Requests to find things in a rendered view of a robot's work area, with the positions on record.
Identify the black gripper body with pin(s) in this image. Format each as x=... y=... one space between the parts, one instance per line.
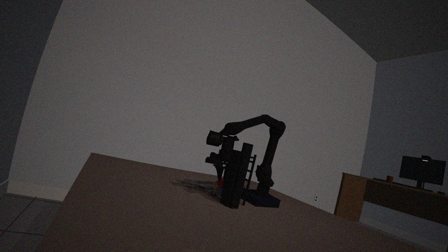
x=225 y=156

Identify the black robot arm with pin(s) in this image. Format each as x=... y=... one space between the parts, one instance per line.
x=264 y=171

